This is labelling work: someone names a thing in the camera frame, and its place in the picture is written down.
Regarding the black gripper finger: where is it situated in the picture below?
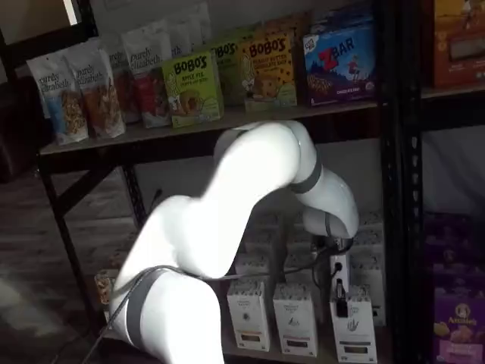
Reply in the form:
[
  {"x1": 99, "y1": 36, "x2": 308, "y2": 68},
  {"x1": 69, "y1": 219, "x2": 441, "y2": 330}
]
[{"x1": 334, "y1": 279, "x2": 349, "y2": 318}]

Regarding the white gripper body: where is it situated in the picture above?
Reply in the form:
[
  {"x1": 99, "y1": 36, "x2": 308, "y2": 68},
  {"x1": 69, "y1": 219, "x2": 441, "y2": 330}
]
[{"x1": 329, "y1": 253, "x2": 350, "y2": 293}]

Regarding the white box green strip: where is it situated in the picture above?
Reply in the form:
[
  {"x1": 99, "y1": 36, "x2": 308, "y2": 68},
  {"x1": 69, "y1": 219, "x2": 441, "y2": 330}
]
[{"x1": 328, "y1": 284, "x2": 378, "y2": 362}]

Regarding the white tea box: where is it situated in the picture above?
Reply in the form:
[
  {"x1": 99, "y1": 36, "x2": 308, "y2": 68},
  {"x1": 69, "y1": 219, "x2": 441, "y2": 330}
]
[
  {"x1": 236, "y1": 252, "x2": 272, "y2": 284},
  {"x1": 287, "y1": 231, "x2": 315, "y2": 253},
  {"x1": 244, "y1": 229, "x2": 281, "y2": 253},
  {"x1": 348, "y1": 253, "x2": 384, "y2": 327},
  {"x1": 358, "y1": 210, "x2": 383, "y2": 228},
  {"x1": 350, "y1": 229, "x2": 384, "y2": 255},
  {"x1": 283, "y1": 253, "x2": 318, "y2": 285}
]

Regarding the white box pink strip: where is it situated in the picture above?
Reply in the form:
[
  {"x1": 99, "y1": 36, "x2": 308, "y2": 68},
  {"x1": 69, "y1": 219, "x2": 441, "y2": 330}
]
[{"x1": 272, "y1": 283, "x2": 318, "y2": 357}]

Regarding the black metal shelf rack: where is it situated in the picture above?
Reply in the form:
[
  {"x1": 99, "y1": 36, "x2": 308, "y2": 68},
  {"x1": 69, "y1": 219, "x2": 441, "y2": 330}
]
[{"x1": 0, "y1": 0, "x2": 399, "y2": 364}]

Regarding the white box orange strip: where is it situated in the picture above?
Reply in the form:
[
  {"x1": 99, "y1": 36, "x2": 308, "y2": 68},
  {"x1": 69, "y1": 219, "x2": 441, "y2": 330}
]
[{"x1": 226, "y1": 280, "x2": 272, "y2": 352}]

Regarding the purple Annie's box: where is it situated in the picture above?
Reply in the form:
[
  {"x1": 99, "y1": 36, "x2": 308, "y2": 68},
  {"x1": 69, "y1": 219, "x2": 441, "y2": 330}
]
[
  {"x1": 433, "y1": 278, "x2": 485, "y2": 364},
  {"x1": 424, "y1": 212, "x2": 485, "y2": 281}
]

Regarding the blue Z Bar box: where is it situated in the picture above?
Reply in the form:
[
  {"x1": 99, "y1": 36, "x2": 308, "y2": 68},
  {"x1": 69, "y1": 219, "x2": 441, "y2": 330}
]
[
  {"x1": 310, "y1": 3, "x2": 376, "y2": 35},
  {"x1": 302, "y1": 24, "x2": 379, "y2": 107}
]

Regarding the yellow Bobo's box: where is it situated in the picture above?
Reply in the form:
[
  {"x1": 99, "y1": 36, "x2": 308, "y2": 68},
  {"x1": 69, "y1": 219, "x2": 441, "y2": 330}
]
[{"x1": 241, "y1": 32, "x2": 299, "y2": 113}]

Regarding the neighbour rack shelf board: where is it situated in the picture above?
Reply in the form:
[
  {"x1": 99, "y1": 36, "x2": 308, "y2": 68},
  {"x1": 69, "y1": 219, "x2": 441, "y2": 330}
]
[{"x1": 422, "y1": 85, "x2": 485, "y2": 100}]

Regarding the green Bobo's box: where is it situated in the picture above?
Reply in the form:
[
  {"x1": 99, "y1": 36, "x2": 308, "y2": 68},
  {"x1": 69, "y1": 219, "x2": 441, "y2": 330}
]
[
  {"x1": 161, "y1": 51, "x2": 224, "y2": 129},
  {"x1": 210, "y1": 37, "x2": 247, "y2": 107}
]

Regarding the wooden mid shelf board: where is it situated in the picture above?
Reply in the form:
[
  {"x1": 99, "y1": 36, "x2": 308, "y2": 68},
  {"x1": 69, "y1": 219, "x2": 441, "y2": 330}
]
[{"x1": 39, "y1": 101, "x2": 380, "y2": 157}]

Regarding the large orange cracker box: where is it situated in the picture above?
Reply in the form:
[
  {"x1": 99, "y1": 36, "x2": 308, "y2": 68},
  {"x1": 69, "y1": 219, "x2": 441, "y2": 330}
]
[{"x1": 433, "y1": 0, "x2": 485, "y2": 89}]

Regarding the orange snack box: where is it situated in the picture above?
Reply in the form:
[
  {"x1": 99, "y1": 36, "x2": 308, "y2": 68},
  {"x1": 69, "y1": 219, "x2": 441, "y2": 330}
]
[{"x1": 264, "y1": 11, "x2": 314, "y2": 103}]

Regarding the black metal neighbour rack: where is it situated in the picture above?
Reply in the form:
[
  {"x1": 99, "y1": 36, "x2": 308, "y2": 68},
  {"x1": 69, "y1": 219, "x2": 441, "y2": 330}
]
[{"x1": 399, "y1": 0, "x2": 485, "y2": 364}]

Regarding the red purely elizabeth bag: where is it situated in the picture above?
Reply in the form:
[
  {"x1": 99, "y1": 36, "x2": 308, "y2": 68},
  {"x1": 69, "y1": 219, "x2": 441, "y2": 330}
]
[{"x1": 120, "y1": 20, "x2": 174, "y2": 128}]

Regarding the brown purely elizabeth bag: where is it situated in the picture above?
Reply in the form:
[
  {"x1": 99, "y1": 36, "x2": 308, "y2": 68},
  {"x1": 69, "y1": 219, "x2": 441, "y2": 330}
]
[{"x1": 64, "y1": 39, "x2": 126, "y2": 140}]

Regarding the blue purely elizabeth bag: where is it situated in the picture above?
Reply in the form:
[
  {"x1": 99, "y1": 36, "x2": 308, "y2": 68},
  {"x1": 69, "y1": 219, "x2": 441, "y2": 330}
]
[{"x1": 26, "y1": 49, "x2": 90, "y2": 145}]

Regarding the dark brown furniture piece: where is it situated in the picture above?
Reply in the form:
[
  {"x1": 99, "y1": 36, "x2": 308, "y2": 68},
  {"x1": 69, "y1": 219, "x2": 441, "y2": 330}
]
[{"x1": 0, "y1": 75, "x2": 50, "y2": 184}]

